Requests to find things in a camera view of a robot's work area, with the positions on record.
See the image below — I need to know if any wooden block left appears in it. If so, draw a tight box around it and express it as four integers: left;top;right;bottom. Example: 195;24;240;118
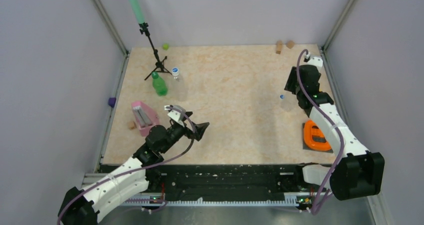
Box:
275;40;283;55

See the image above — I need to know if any black tripod green pole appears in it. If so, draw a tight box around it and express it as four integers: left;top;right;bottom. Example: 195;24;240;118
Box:
128;0;171;81

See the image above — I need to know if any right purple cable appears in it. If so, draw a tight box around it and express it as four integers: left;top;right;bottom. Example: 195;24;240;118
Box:
295;49;346;216

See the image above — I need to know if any wooden block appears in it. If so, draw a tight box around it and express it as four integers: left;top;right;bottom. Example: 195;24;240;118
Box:
285;40;296;49
275;40;283;55

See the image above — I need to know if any purple small object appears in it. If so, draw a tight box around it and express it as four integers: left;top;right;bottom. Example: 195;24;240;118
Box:
107;97;117;108

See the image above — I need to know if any orange tape dispenser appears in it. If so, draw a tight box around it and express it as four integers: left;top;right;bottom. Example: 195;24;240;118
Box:
303;119;332;152

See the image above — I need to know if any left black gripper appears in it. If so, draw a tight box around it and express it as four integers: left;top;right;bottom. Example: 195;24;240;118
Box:
159;111;209;154

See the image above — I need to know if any small wooden cube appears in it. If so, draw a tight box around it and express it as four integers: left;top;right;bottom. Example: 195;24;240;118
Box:
127;121;137;130

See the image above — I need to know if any wooden block right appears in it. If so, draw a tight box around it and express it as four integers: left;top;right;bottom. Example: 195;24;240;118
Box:
285;40;296;49

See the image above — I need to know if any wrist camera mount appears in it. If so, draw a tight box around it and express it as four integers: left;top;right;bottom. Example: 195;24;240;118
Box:
303;53;324;70
164;105;193;127

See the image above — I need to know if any green plastic bottle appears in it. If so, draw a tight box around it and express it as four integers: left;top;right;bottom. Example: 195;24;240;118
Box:
151;71;168;97

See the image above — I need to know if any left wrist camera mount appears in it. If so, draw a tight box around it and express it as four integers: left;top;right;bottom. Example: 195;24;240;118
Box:
164;105;193;127

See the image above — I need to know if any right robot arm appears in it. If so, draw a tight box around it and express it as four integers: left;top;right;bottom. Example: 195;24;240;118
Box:
284;64;385;201

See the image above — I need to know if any pink toy toaster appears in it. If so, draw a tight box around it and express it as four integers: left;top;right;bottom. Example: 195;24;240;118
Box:
131;101;160;137

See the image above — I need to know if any small green cap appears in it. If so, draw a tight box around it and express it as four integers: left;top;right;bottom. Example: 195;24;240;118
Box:
162;43;170;51

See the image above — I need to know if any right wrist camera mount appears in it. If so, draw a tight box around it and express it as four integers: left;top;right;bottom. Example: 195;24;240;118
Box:
303;53;324;70

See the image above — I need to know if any purple cable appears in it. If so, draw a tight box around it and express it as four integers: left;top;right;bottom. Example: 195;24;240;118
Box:
295;49;346;216
56;106;197;225

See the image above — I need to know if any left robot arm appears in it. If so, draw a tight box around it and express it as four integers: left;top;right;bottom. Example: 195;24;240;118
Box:
56;122;210;225

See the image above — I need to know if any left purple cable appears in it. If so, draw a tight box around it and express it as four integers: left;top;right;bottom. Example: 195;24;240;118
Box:
56;106;197;225

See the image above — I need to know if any clear bottle blue-white cap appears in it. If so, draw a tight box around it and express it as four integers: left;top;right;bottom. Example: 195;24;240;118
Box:
171;67;188;101

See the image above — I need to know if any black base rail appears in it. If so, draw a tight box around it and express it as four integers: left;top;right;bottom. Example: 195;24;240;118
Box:
99;163;327;206

